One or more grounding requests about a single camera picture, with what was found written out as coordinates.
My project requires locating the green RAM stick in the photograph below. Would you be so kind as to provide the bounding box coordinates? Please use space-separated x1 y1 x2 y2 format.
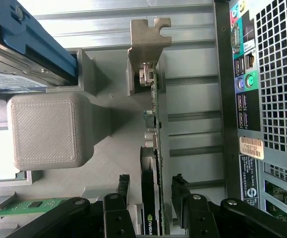
0 198 69 215

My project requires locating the beige service tag sticker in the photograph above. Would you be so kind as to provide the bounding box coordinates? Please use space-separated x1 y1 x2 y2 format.
239 135 265 161

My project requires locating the grey printed parts rack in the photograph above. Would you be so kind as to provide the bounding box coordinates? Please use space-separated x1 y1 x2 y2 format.
0 48 169 238

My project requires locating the black open PC case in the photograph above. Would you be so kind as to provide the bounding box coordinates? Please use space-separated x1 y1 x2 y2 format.
213 0 287 238

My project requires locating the hard disk with blue caddy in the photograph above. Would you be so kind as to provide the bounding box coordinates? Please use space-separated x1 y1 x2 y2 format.
0 0 79 94

